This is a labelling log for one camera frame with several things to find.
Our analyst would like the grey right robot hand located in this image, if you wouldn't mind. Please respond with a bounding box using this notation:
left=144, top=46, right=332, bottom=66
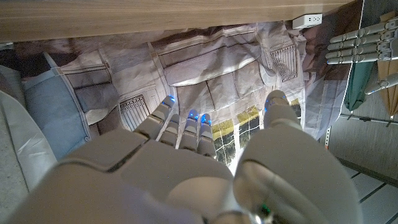
left=6, top=90, right=364, bottom=224

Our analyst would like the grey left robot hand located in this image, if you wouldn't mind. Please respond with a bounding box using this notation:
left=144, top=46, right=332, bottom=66
left=325, top=17, right=398, bottom=96

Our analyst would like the dark green cloth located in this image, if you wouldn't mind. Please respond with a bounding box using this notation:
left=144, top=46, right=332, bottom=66
left=343, top=60, right=376, bottom=112

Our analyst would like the white power strip box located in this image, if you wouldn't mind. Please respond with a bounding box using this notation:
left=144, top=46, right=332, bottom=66
left=292, top=13, right=323, bottom=30

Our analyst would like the printed sofa backdrop cloth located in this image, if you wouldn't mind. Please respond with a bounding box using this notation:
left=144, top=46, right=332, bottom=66
left=0, top=21, right=363, bottom=190

